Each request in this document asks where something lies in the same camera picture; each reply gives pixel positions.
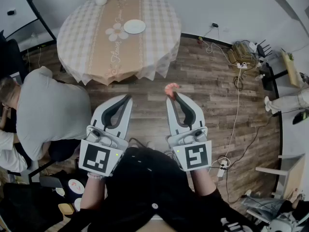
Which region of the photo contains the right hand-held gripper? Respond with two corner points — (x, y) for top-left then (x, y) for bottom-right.
(166, 92), (213, 173)

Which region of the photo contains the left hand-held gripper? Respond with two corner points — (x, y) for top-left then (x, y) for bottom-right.
(78, 94), (134, 178)

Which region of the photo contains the small pink toy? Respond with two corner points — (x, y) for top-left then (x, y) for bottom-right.
(164, 82), (181, 99)

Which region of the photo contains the white round plate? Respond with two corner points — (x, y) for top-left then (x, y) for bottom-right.
(123, 19), (147, 35)

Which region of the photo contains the person's left forearm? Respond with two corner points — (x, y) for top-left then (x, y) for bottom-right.
(57, 173), (107, 232)

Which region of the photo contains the person's right forearm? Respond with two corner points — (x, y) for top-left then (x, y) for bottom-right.
(190, 168), (252, 232)

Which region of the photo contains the black office chair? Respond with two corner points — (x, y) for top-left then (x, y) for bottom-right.
(0, 30), (29, 84)
(7, 139), (82, 186)

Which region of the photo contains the large white power strip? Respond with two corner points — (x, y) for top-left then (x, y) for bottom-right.
(216, 159), (229, 178)

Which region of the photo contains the person's black clothing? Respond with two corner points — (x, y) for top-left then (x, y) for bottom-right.
(57, 145), (256, 232)

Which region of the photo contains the stack of brown boxes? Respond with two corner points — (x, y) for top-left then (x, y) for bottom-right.
(226, 41), (259, 66)

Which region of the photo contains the black floor stand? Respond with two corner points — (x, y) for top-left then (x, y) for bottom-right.
(259, 61), (290, 92)

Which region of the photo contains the yellow tray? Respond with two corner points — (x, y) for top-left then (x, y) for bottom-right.
(57, 203), (75, 216)

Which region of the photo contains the white router with black antennas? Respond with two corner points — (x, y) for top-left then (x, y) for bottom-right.
(248, 39), (274, 58)

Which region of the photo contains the grey bag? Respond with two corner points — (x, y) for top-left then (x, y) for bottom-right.
(241, 193), (290, 216)

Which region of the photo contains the black and green vacuum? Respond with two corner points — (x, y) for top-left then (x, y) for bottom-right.
(292, 109), (309, 126)

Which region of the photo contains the light wooden board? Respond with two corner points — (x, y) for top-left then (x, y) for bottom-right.
(280, 48), (302, 88)

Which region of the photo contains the white shelf unit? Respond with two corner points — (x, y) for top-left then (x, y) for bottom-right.
(255, 153), (307, 201)

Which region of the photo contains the black bag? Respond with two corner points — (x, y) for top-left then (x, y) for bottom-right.
(0, 182), (70, 232)

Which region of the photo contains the white headset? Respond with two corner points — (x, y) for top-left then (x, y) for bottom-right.
(267, 213), (300, 232)

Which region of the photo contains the long white cable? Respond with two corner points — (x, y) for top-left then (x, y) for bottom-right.
(201, 39), (244, 161)

